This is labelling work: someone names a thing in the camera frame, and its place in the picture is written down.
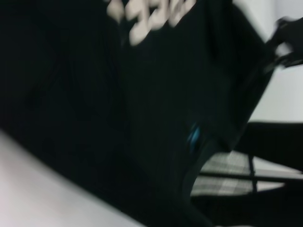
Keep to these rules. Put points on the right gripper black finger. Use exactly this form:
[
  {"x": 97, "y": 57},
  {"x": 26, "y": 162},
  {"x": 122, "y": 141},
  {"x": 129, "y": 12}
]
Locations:
[
  {"x": 284, "y": 61},
  {"x": 287, "y": 28}
]

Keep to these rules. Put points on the black t-shirt with white print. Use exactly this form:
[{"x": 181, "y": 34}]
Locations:
[{"x": 106, "y": 94}]

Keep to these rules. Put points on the black robot torso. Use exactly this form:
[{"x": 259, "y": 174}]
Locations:
[{"x": 274, "y": 144}]

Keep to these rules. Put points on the thin black rod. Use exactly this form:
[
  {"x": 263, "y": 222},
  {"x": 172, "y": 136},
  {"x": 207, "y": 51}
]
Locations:
[{"x": 252, "y": 175}]

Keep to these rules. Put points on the grey plaid fabric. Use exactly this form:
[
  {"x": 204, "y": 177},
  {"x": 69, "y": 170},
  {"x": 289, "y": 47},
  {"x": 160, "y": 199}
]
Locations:
[{"x": 222, "y": 172}]

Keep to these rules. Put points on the black metal frame bar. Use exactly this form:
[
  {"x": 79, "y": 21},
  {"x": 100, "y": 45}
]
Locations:
[{"x": 272, "y": 177}]

